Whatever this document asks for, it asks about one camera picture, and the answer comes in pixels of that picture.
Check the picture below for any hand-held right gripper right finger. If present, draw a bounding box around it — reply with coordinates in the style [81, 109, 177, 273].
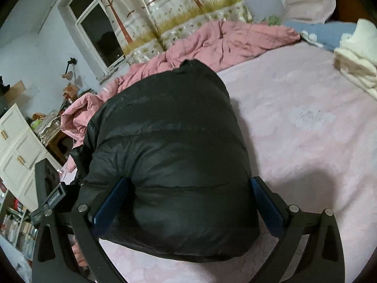
[250, 176, 346, 283]

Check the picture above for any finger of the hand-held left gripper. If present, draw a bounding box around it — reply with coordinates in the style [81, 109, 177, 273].
[35, 158, 61, 196]

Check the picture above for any white framed window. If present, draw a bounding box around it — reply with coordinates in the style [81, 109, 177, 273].
[57, 0, 127, 79]

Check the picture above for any cardboard box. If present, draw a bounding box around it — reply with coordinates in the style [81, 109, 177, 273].
[7, 79, 27, 98]

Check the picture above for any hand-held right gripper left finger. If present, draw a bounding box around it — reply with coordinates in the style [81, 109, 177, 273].
[31, 177, 133, 283]

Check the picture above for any pink wall lamp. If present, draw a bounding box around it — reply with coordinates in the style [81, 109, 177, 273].
[61, 57, 78, 80]

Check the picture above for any tree print curtain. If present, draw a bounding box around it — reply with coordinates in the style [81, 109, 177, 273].
[93, 0, 254, 65]

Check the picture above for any dark bag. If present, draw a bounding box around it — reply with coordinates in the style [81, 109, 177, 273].
[0, 75, 11, 115]

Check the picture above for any white printed garment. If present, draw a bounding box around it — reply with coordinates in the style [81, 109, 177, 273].
[339, 18, 377, 54]

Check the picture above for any wooden bedside table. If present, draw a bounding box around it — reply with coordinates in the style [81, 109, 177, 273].
[45, 130, 74, 166]

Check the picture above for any pink pillow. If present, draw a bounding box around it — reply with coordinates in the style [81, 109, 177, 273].
[284, 0, 338, 24]

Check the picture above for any blue flowered pillow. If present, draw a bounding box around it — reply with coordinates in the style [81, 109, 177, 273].
[284, 21, 358, 50]

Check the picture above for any white drawer cabinet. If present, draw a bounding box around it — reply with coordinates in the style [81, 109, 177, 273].
[0, 103, 64, 213]

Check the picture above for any person's left hand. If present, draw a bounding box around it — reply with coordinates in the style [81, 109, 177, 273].
[71, 240, 89, 272]

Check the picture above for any black puffer jacket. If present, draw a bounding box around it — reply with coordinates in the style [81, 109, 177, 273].
[69, 59, 261, 263]

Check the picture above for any stack of papers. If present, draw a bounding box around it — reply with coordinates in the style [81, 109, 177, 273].
[31, 110, 62, 142]

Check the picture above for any pink checked duvet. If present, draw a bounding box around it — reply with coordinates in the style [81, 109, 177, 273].
[60, 21, 301, 180]

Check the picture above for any bookshelf with books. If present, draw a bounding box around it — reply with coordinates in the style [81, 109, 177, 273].
[0, 183, 39, 260]

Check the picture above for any white and brown headboard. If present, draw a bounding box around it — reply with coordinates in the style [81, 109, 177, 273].
[275, 0, 377, 24]

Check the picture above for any bed with pink sheet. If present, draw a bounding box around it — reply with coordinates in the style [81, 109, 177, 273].
[59, 40, 377, 283]

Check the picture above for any cream folded garment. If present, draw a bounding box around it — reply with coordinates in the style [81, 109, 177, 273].
[333, 47, 377, 101]

